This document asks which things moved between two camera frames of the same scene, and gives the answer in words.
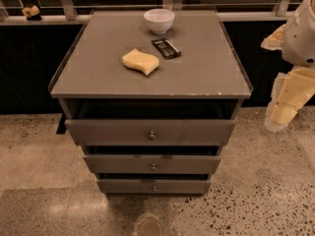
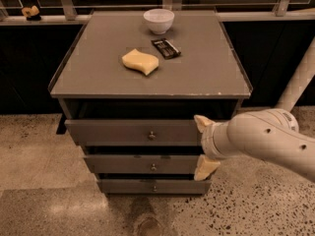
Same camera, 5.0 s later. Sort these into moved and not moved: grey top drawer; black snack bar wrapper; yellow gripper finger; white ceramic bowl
Moved: yellow gripper finger
Not moved: grey top drawer; white ceramic bowl; black snack bar wrapper
